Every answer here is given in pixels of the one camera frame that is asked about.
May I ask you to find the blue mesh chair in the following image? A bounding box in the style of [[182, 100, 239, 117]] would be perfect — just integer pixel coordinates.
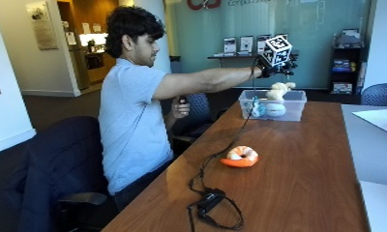
[[160, 93, 230, 156]]

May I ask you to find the white marker cube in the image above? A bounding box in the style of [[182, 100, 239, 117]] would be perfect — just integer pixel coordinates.
[[261, 35, 293, 68]]

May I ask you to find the cream plush toy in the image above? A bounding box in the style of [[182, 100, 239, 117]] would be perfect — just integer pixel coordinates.
[[265, 81, 296, 102]]

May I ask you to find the row of display brochures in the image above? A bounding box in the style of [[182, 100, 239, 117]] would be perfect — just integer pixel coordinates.
[[212, 33, 291, 58]]

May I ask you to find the the person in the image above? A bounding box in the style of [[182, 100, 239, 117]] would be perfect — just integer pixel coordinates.
[[96, 5, 263, 212]]

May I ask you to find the clear plastic storage bin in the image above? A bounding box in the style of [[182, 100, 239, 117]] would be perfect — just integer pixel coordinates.
[[238, 89, 308, 123]]

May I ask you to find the black bookshelf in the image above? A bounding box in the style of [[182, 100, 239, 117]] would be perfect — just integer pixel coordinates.
[[328, 28, 368, 96]]

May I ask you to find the white round plush toy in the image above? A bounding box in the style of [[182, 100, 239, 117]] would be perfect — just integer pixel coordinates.
[[264, 102, 288, 118]]

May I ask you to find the blue and white plush toy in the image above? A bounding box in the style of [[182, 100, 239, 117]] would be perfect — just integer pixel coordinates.
[[249, 96, 268, 119]]

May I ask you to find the orange shrimp plush toy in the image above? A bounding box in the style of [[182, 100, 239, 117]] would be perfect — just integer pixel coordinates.
[[219, 145, 260, 168]]

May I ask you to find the grey mesh chair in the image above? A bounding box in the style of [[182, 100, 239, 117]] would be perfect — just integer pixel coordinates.
[[360, 82, 387, 107]]

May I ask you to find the white paper sheet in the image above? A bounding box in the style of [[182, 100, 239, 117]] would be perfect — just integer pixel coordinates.
[[352, 107, 387, 135]]

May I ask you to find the black adapter box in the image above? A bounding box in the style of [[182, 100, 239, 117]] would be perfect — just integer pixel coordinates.
[[196, 189, 227, 215]]

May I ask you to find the grey table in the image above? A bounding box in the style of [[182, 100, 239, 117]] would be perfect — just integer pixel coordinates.
[[339, 103, 387, 232]]

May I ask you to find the dark blue office chair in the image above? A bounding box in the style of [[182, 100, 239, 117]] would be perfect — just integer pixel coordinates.
[[4, 115, 118, 232]]

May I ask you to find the black wall shelf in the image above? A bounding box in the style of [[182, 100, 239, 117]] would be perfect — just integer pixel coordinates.
[[207, 49, 300, 68]]

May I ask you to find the black cable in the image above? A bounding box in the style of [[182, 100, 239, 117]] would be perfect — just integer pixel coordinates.
[[186, 57, 263, 232]]

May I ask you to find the framed wall poster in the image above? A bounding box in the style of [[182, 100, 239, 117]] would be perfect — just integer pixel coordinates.
[[24, 0, 59, 51]]

